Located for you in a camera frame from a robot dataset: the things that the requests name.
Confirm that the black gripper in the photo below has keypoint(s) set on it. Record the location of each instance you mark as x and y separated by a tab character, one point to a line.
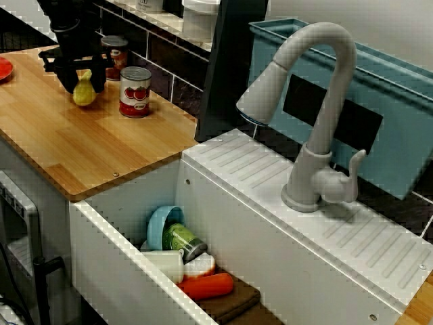
78	47

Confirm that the yellow toy corn cob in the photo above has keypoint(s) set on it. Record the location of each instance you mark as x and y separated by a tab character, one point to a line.
84	93

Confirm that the tomato soup can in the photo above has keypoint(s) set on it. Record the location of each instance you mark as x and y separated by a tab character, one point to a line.
135	94

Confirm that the orange beans can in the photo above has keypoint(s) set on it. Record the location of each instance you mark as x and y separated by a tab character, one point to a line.
116	44

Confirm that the red plate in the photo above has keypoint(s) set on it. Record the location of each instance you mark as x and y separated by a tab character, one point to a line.
5	69

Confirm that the labelled jar white lid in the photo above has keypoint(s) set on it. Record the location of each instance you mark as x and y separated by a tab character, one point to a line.
149	5

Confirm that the clear jar white lid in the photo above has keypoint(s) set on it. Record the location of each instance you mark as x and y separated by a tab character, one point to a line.
199	20

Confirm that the black upright board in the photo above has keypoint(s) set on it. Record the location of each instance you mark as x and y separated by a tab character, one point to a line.
230	67

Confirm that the white toy oven cabinet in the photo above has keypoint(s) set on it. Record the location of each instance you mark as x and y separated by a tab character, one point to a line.
20	216

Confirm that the light blue bowl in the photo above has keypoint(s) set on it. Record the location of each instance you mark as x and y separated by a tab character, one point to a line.
155	227

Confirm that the green glass jar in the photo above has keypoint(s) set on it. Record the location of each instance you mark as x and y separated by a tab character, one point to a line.
181	238

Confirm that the white cup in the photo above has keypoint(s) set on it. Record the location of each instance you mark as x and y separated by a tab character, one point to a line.
165	262

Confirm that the red and white bowl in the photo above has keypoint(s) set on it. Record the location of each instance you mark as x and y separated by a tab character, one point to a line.
201	265

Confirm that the orange toy carrot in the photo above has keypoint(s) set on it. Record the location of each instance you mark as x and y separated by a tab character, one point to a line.
209	286

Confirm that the grey toy faucet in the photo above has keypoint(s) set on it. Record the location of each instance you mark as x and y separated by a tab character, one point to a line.
338	84

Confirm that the brown folded cloth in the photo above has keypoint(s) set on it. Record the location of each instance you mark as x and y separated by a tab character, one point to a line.
236	301

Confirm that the white toy sink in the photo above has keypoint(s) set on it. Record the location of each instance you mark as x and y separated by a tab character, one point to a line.
304	254

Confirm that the teal plastic bin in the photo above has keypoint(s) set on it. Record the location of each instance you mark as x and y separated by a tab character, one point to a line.
399	101

